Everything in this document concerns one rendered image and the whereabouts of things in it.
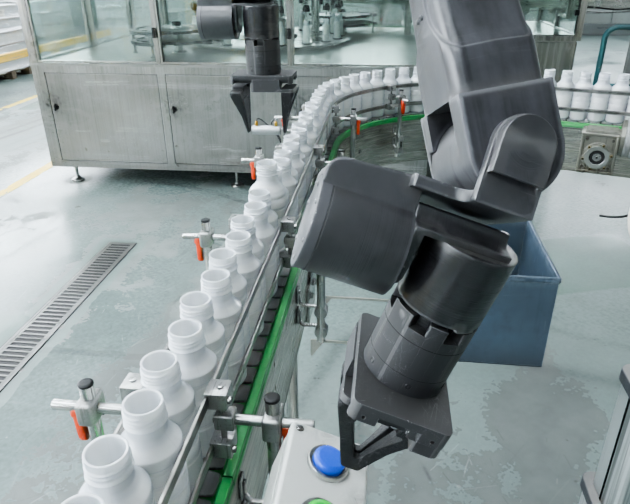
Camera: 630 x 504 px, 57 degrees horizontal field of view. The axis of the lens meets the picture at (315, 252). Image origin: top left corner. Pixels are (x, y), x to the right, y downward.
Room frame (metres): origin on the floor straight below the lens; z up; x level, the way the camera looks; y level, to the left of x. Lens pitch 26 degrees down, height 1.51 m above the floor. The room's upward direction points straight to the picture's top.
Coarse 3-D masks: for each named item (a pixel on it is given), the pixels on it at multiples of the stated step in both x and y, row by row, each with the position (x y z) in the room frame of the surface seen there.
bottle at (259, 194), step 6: (252, 192) 0.94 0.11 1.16; (258, 192) 0.95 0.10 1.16; (264, 192) 0.95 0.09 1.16; (252, 198) 0.92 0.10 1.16; (258, 198) 0.92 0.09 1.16; (264, 198) 0.92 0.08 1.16; (270, 198) 0.93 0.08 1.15; (270, 204) 0.93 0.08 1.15; (270, 210) 0.93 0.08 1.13; (270, 216) 0.92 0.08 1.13; (276, 216) 0.93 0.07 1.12; (270, 222) 0.91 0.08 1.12; (276, 222) 0.92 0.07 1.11; (276, 228) 0.92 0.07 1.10; (276, 246) 0.92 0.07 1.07; (276, 252) 0.92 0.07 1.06; (276, 258) 0.92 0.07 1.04
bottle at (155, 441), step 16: (128, 400) 0.41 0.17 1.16; (144, 400) 0.42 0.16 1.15; (160, 400) 0.41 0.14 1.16; (128, 416) 0.39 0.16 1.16; (144, 416) 0.39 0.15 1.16; (160, 416) 0.40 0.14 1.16; (128, 432) 0.39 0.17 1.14; (144, 432) 0.39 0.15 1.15; (160, 432) 0.40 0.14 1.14; (176, 432) 0.41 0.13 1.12; (144, 448) 0.38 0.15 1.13; (160, 448) 0.39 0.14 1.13; (176, 448) 0.39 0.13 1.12; (144, 464) 0.38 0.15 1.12; (160, 464) 0.38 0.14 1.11; (160, 480) 0.38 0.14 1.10; (176, 496) 0.39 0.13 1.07
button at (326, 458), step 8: (320, 448) 0.39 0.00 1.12; (328, 448) 0.39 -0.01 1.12; (336, 448) 0.40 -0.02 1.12; (320, 456) 0.38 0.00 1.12; (328, 456) 0.38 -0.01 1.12; (336, 456) 0.39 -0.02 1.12; (320, 464) 0.37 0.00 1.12; (328, 464) 0.37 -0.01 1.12; (336, 464) 0.38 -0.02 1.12; (328, 472) 0.37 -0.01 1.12; (336, 472) 0.37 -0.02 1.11
